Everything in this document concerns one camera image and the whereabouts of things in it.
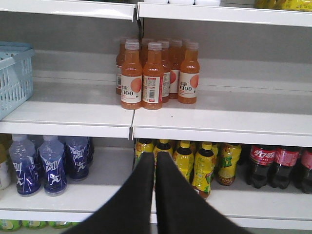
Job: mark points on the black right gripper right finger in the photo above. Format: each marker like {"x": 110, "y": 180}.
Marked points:
{"x": 180, "y": 210}

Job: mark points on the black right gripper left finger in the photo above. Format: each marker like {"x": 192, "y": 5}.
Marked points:
{"x": 129, "y": 210}

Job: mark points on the light blue plastic basket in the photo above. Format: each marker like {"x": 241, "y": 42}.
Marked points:
{"x": 16, "y": 75}

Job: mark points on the front left coke bottle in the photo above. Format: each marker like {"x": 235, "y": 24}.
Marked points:
{"x": 260, "y": 159}

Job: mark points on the dark coke bottle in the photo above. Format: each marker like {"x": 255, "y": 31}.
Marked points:
{"x": 303, "y": 174}
{"x": 284, "y": 161}

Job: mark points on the yellow iced tea bottle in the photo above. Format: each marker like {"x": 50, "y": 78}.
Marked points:
{"x": 228, "y": 158}
{"x": 184, "y": 159}
{"x": 163, "y": 145}
{"x": 142, "y": 145}
{"x": 203, "y": 169}

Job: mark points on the yellow iced tea bottle left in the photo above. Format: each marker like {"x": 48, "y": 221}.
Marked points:
{"x": 142, "y": 145}

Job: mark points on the yellow iced tea bottle right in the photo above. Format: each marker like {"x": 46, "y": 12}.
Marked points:
{"x": 228, "y": 158}

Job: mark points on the right blue sports drink bottle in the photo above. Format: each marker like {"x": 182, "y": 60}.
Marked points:
{"x": 76, "y": 157}

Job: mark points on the blue sports drink bottle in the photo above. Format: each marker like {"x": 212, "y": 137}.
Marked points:
{"x": 52, "y": 156}
{"x": 22, "y": 153}
{"x": 76, "y": 157}

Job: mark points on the middle blue sports drink bottle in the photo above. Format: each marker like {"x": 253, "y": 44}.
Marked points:
{"x": 52, "y": 156}

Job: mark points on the left blue sports drink bottle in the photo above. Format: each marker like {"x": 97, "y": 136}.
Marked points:
{"x": 22, "y": 153}

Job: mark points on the front middle orange juice bottle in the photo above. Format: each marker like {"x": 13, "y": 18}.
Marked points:
{"x": 153, "y": 78}

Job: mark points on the orange juice bottle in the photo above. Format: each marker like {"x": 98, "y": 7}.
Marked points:
{"x": 189, "y": 75}
{"x": 153, "y": 78}
{"x": 131, "y": 77}

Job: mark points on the front left orange juice bottle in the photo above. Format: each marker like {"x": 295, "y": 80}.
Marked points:
{"x": 131, "y": 77}

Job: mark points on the front right orange juice bottle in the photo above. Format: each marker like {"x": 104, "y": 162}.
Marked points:
{"x": 189, "y": 75}

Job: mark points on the white metal store shelving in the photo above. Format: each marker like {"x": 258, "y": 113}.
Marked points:
{"x": 255, "y": 85}

